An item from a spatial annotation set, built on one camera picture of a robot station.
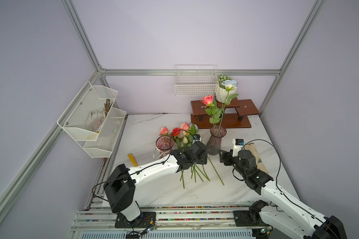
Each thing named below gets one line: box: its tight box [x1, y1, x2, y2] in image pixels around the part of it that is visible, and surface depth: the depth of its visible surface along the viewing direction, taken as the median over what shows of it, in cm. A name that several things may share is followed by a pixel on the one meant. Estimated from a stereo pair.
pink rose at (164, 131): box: [159, 125, 170, 137], surface depth 109 cm
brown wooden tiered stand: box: [190, 97, 260, 129], surface depth 107 cm
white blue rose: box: [216, 79, 240, 132], surface depth 84 cm
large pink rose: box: [180, 121, 189, 131], surface depth 105 cm
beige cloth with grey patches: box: [244, 142, 268, 173], surface depth 97 cm
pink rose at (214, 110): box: [200, 94, 222, 132], surface depth 85 cm
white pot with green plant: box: [215, 74, 238, 104], surface depth 89 cm
